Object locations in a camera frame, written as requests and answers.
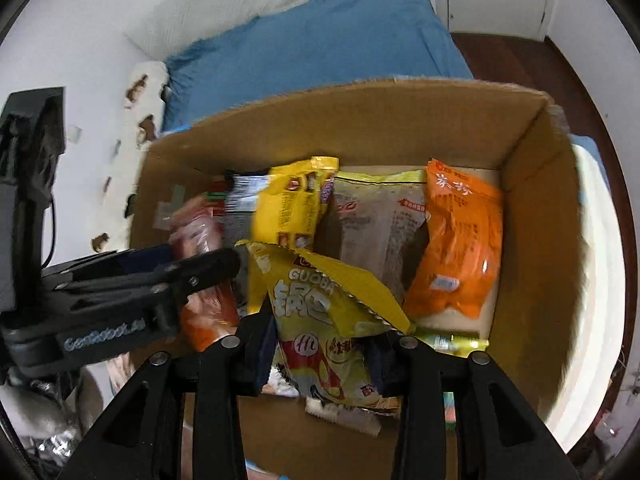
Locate orange snack bag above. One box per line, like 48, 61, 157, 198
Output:
180, 282, 240, 352

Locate small white cartoon packet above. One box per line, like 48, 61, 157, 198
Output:
262, 361, 299, 399

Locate colourful candy ball bag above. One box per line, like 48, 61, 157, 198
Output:
414, 327, 489, 430

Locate yellow panda snack bag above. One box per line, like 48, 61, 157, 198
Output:
241, 240, 410, 437

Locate black snack packet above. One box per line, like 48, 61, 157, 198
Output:
222, 170, 269, 316

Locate orange bread bag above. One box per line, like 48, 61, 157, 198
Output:
404, 159, 503, 320

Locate yellow snack packet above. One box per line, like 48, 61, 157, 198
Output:
250, 156, 340, 250

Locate clear yellow pastry bag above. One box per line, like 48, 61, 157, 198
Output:
333, 170, 428, 302

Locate brown meat snack packet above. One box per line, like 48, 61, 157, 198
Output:
169, 193, 224, 260

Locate red spicy strip packet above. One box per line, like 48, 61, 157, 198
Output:
205, 178, 232, 217

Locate cardboard milk box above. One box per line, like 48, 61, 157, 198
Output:
130, 79, 582, 479

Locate bear print long pillow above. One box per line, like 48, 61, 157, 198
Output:
91, 61, 169, 252

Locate striped cat blanket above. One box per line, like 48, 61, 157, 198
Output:
546, 134, 626, 452

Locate blue bed sheet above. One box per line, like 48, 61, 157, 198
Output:
163, 0, 472, 133

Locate wall socket left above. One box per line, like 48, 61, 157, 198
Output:
65, 125, 82, 144

